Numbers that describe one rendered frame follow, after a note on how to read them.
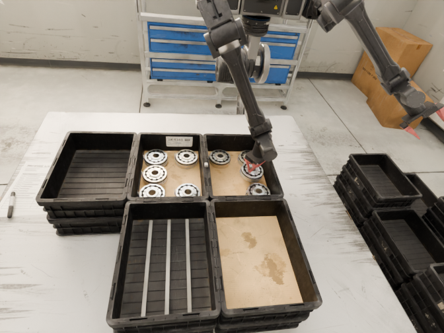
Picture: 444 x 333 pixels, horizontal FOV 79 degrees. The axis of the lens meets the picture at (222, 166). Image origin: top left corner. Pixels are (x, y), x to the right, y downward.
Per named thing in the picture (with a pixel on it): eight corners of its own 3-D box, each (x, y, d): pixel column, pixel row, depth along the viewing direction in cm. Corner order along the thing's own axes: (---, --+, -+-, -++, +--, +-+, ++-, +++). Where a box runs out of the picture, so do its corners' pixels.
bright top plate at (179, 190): (177, 183, 114) (177, 182, 113) (201, 185, 115) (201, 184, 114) (174, 201, 107) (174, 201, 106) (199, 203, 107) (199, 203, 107)
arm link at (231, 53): (237, 14, 74) (202, 31, 76) (242, 22, 71) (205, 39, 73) (271, 121, 106) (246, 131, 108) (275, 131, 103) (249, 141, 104)
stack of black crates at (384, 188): (324, 195, 217) (349, 153, 186) (357, 193, 222) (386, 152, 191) (347, 238, 189) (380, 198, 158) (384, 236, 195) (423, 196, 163)
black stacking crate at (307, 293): (207, 217, 109) (209, 199, 101) (277, 215, 113) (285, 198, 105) (218, 328, 81) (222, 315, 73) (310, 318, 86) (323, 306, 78)
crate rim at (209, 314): (127, 204, 97) (125, 200, 95) (209, 202, 102) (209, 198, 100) (106, 328, 69) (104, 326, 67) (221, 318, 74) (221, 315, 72)
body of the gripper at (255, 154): (269, 156, 117) (275, 143, 112) (255, 166, 111) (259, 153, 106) (258, 147, 120) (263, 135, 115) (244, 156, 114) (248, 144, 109)
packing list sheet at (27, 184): (21, 162, 133) (21, 161, 132) (72, 161, 137) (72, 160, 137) (-9, 217, 110) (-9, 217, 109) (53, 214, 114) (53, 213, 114)
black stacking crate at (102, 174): (74, 150, 127) (68, 131, 119) (139, 151, 132) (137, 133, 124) (45, 222, 99) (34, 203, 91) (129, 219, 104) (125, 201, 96)
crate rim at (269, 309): (209, 202, 102) (209, 198, 100) (283, 201, 107) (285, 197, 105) (221, 318, 74) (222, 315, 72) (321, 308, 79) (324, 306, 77)
